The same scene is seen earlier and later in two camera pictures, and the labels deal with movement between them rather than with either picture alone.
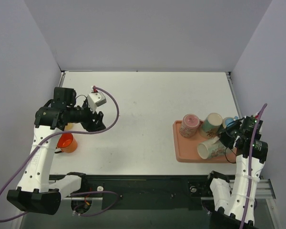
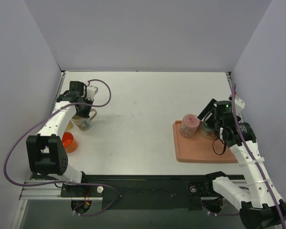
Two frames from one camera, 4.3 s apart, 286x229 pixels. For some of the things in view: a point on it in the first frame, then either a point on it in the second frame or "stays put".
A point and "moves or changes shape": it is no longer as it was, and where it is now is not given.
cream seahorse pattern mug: x=211 y=149 moves or changes shape
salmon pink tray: x=186 y=149 stays put
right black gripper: x=228 y=137 → x=209 y=112
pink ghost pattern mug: x=189 y=125 stays put
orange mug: x=67 y=142 stays put
